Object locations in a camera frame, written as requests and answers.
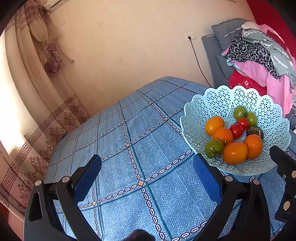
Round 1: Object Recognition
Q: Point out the orange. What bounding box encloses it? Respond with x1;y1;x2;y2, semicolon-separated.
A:
205;115;225;136
243;134;263;159
212;127;234;146
222;142;248;164

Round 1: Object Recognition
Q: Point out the blue patterned bed cover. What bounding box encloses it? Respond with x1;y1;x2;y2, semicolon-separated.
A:
45;77;217;240

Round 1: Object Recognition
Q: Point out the beige patterned curtain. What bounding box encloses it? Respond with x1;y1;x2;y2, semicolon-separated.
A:
1;5;89;218

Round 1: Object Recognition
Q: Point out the black power cable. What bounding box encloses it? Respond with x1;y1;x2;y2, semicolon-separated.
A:
188;36;213;88

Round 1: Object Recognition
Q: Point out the light blue plastic basket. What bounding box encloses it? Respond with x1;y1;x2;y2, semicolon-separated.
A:
180;86;292;176

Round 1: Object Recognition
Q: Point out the small green tomato back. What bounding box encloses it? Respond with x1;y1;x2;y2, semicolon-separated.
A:
205;139;224;158

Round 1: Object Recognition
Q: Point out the large green tomato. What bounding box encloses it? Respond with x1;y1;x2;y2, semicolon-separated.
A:
233;105;248;121

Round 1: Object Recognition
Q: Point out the grey green quilt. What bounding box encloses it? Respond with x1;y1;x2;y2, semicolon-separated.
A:
242;29;295;89

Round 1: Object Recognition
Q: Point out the curtain tieback tassel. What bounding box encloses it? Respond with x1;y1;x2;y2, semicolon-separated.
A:
24;0;75;77

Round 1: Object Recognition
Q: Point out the red tomato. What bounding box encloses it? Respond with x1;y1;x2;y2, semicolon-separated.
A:
229;123;243;139
237;118;249;130

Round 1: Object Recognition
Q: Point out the leopard print cloth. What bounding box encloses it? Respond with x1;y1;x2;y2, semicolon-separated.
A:
225;31;280;79

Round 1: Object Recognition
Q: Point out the pink bedding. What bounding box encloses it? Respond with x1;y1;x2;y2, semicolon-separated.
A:
222;22;295;115

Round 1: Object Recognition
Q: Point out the grey cushion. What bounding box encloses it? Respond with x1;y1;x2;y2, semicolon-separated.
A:
201;18;247;88

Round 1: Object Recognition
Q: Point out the dark brown avocado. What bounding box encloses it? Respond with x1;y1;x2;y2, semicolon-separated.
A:
246;126;264;140

